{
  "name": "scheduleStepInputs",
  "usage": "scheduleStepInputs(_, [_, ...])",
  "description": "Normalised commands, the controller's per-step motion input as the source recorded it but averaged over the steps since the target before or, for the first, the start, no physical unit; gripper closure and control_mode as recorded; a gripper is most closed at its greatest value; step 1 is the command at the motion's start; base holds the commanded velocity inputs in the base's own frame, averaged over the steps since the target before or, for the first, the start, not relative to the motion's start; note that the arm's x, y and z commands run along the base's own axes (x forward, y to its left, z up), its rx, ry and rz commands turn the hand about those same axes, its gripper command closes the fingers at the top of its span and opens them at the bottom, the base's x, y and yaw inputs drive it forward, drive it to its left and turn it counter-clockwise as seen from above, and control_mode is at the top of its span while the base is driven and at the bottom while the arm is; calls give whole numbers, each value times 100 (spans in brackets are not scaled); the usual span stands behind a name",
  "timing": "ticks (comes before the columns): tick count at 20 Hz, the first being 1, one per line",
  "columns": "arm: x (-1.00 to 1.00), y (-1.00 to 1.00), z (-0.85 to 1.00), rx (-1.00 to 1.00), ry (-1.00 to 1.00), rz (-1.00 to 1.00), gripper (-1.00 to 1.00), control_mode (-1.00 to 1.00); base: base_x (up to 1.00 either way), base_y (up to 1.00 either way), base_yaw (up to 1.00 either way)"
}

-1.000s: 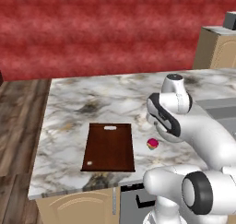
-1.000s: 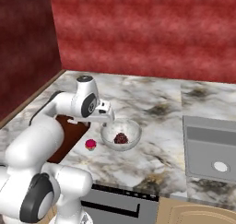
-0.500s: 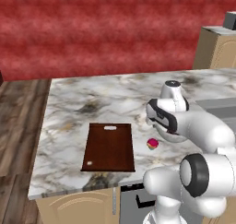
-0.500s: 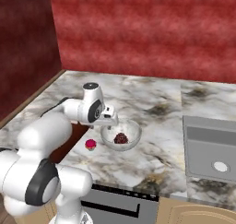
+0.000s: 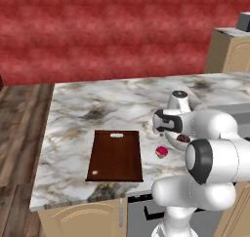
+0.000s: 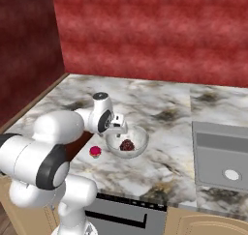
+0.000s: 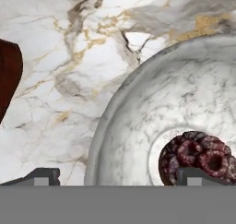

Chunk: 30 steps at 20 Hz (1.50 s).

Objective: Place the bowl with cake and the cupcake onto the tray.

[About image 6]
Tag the tan plain cupboard door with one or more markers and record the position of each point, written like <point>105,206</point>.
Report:
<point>8,210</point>

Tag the tan arched cupboard door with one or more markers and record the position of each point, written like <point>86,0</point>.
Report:
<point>206,224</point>

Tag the grey dishwasher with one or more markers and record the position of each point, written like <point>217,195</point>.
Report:
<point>126,216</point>

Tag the pink frosted cupcake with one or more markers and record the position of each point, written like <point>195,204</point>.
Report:
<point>95,152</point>

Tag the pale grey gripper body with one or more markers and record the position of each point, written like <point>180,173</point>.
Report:
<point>117,128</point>

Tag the dark brown tray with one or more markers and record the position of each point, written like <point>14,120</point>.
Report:
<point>79,143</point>

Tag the grey steel sink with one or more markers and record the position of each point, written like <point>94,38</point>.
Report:
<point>219,155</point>

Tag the dark chocolate cake piece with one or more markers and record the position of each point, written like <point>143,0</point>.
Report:
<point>127,145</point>

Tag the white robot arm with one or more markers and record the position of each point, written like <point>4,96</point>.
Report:
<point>48,155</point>

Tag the clear glass bowl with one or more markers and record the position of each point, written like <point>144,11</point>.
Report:
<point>142,142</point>

